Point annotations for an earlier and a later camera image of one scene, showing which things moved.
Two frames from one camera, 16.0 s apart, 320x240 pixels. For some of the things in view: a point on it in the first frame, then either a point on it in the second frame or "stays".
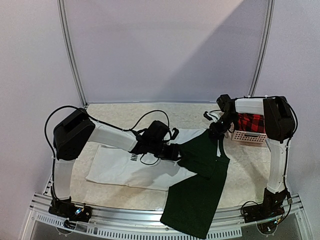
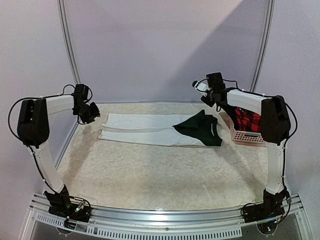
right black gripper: x=216 y=128 -> x=207 y=98
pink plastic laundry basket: x=250 y=137 stays
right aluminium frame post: x=266 y=41 stays
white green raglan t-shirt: x=189 y=181 -> x=199 y=129
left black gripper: x=173 y=154 -> x=91 y=118
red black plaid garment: x=250 y=123 stays
